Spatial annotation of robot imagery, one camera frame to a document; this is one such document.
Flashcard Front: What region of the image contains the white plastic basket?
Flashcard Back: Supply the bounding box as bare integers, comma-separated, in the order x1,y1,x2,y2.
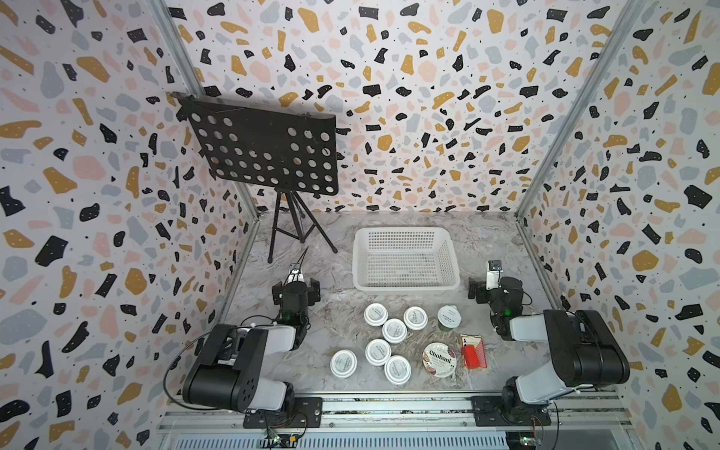
352,227,461,294

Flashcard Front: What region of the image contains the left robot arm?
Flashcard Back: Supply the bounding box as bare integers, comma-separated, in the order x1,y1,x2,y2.
182,279,321,416

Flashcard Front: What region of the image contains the green yogurt cup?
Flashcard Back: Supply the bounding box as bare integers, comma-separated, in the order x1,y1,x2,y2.
437,305,461,332

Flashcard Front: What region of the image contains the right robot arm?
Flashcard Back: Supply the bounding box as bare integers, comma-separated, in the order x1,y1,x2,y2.
468,277,630,414

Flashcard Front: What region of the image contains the Chobani yogurt cup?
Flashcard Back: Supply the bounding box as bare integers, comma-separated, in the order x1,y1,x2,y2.
422,342,458,379

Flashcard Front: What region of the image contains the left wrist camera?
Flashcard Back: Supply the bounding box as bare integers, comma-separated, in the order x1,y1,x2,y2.
284,247,309,284

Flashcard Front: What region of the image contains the playing card box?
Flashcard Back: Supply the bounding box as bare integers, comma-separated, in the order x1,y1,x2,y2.
460,334,488,371

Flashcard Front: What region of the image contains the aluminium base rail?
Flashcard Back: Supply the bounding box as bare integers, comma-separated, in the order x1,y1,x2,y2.
155,391,641,449

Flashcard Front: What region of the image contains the white lid yogurt cup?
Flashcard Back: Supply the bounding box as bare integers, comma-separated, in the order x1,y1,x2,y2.
384,355,413,386
365,339,392,367
364,303,389,327
403,307,429,331
382,319,408,345
330,350,357,379

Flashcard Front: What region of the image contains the black perforated music stand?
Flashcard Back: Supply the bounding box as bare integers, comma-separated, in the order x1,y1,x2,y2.
175,94,339,263

